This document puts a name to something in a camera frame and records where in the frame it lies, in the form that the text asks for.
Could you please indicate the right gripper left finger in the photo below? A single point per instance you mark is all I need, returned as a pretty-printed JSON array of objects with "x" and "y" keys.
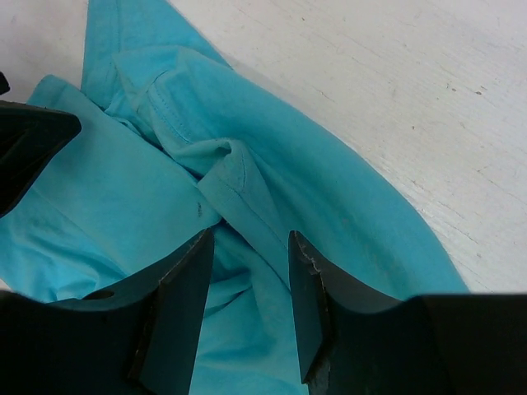
[{"x": 136, "y": 336}]

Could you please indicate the teal t shirt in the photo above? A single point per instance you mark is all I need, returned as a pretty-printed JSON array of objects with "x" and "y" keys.
[{"x": 174, "y": 141}]

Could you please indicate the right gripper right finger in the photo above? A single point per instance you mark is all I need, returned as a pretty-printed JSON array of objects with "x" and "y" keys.
[{"x": 354, "y": 339}]

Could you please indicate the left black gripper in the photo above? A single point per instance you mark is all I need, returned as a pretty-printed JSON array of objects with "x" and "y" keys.
[{"x": 30, "y": 138}]

